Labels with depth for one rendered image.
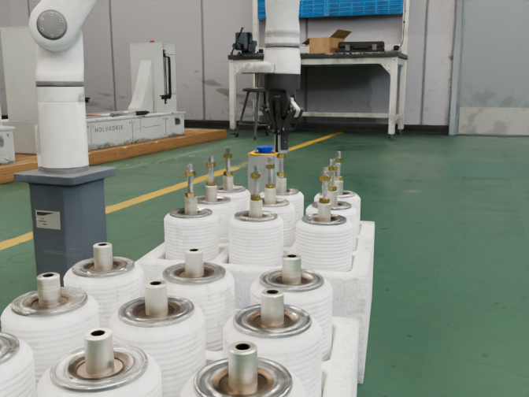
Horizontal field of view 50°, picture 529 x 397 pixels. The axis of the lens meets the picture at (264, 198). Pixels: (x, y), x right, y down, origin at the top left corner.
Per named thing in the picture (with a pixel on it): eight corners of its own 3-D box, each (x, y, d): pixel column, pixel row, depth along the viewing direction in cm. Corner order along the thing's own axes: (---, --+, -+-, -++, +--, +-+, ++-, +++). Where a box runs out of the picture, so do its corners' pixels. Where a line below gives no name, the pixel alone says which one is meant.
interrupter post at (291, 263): (279, 286, 65) (279, 258, 64) (282, 279, 67) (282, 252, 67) (300, 287, 65) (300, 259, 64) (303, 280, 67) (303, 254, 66)
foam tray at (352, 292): (138, 360, 100) (133, 261, 96) (207, 285, 137) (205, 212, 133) (363, 385, 91) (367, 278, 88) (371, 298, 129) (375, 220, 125)
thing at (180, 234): (217, 298, 109) (216, 206, 106) (222, 318, 100) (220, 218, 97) (167, 302, 108) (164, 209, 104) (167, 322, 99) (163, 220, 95)
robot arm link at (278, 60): (238, 73, 116) (238, 42, 115) (285, 74, 122) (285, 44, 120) (261, 72, 108) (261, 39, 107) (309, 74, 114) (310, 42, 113)
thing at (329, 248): (301, 308, 105) (303, 212, 101) (353, 313, 102) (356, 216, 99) (288, 328, 96) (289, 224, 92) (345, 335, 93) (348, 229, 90)
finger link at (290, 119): (290, 105, 112) (279, 126, 116) (294, 113, 111) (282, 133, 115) (302, 105, 113) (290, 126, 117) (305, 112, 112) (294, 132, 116)
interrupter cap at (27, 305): (-6, 317, 56) (-6, 309, 56) (38, 290, 64) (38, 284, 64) (63, 323, 55) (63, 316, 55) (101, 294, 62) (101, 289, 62)
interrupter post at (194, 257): (181, 279, 67) (180, 252, 67) (188, 272, 70) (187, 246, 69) (201, 280, 67) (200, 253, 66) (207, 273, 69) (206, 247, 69)
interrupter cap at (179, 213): (211, 209, 105) (210, 205, 105) (214, 219, 97) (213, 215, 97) (169, 211, 104) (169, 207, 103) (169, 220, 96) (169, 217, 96)
